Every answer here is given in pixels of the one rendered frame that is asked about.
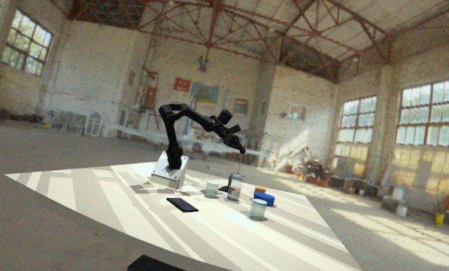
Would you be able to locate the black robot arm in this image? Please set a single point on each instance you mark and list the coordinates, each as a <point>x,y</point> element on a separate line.
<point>175,150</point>

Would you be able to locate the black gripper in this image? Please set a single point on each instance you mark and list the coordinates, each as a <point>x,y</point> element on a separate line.
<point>231,139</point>

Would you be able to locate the tan cardboard box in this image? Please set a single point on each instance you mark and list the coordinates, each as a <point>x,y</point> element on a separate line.
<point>259,189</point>

